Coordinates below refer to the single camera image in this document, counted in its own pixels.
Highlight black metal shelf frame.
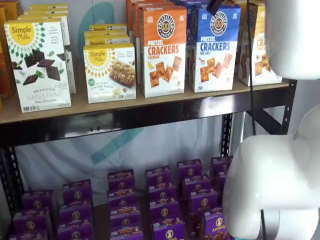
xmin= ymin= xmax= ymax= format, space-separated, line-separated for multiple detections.
xmin=0 ymin=78 xmax=299 ymax=240

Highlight purple Annie's snack box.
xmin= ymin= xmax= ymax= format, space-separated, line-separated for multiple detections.
xmin=21 ymin=190 xmax=55 ymax=213
xmin=189 ymin=189 xmax=219 ymax=213
xmin=146 ymin=164 xmax=173 ymax=187
xmin=56 ymin=224 xmax=95 ymax=240
xmin=148 ymin=183 xmax=177 ymax=204
xmin=109 ymin=224 xmax=144 ymax=240
xmin=62 ymin=179 xmax=93 ymax=205
xmin=216 ymin=171 xmax=229 ymax=191
xmin=107 ymin=169 xmax=136 ymax=191
xmin=12 ymin=206 xmax=52 ymax=232
xmin=58 ymin=202 xmax=94 ymax=227
xmin=109 ymin=205 xmax=142 ymax=227
xmin=152 ymin=221 xmax=186 ymax=240
xmin=106 ymin=187 xmax=138 ymax=208
xmin=186 ymin=211 xmax=235 ymax=240
xmin=176 ymin=159 xmax=203 ymax=183
xmin=149 ymin=199 xmax=180 ymax=223
xmin=8 ymin=229 xmax=49 ymax=240
xmin=210 ymin=156 xmax=234 ymax=176
xmin=182 ymin=174 xmax=212 ymax=198

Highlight blue pretzel crackers box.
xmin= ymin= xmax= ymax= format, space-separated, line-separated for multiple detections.
xmin=185 ymin=0 xmax=210 ymax=85
xmin=188 ymin=3 xmax=242 ymax=94

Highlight Simple Mills sweet thins box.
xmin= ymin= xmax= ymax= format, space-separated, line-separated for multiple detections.
xmin=3 ymin=17 xmax=73 ymax=113
xmin=23 ymin=8 xmax=69 ymax=16
xmin=29 ymin=3 xmax=69 ymax=11
xmin=16 ymin=13 xmax=77 ymax=95

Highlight yellow pretzel crackers box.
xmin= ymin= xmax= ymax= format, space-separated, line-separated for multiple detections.
xmin=237 ymin=2 xmax=283 ymax=87

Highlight Simple Mills almond bars box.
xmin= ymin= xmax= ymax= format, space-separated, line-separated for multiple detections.
xmin=89 ymin=23 xmax=128 ymax=33
xmin=83 ymin=42 xmax=137 ymax=105
xmin=84 ymin=29 xmax=129 ymax=38
xmin=84 ymin=34 xmax=131 ymax=47

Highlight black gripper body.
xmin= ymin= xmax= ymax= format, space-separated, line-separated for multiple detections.
xmin=205 ymin=0 xmax=228 ymax=15

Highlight wooden shelf board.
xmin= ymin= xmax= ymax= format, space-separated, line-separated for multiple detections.
xmin=47 ymin=174 xmax=191 ymax=240
xmin=0 ymin=80 xmax=290 ymax=125

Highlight plain orange snack box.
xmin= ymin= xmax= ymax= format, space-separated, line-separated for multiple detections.
xmin=0 ymin=6 xmax=16 ymax=100
xmin=0 ymin=0 xmax=23 ymax=21

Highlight orange pretzel crackers box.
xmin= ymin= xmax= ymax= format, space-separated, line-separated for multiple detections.
xmin=131 ymin=1 xmax=176 ymax=86
xmin=125 ymin=0 xmax=173 ymax=83
xmin=138 ymin=5 xmax=188 ymax=99

